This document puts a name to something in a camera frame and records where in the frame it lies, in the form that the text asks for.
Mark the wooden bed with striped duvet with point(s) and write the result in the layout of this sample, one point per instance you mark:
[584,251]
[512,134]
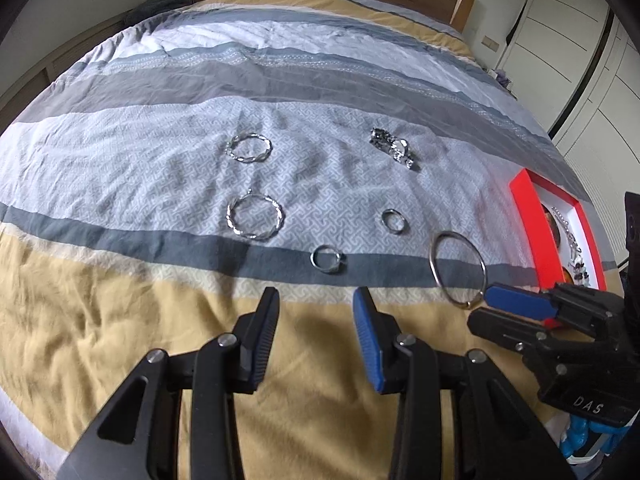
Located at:
[150,110]

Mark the dark brown bangle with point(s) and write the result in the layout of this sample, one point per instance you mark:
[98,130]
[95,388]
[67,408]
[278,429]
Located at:
[550,222]

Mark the grey blue cloth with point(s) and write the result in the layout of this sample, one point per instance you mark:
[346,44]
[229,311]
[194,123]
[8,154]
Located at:
[150,7]

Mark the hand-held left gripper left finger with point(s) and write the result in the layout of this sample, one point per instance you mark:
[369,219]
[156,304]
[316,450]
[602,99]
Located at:
[261,345]

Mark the white wardrobe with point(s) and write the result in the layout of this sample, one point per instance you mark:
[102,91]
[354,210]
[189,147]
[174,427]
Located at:
[570,25]

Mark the purple item on nightstand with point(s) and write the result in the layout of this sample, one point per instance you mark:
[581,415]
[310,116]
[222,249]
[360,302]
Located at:
[502,78]

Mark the red jewelry box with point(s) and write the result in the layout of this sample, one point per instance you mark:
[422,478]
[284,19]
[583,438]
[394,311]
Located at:
[530,210]

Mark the plain large silver bangle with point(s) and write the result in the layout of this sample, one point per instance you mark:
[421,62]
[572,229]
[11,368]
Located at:
[433,280]

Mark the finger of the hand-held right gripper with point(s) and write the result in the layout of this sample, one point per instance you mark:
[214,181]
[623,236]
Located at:
[515,300]
[500,329]

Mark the wall switch plate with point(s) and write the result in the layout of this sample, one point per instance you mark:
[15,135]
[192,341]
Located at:
[490,43]

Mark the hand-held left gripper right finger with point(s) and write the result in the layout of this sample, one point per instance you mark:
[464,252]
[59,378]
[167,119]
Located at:
[367,345]

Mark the amber bangle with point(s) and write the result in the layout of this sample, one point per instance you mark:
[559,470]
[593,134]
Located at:
[566,276]

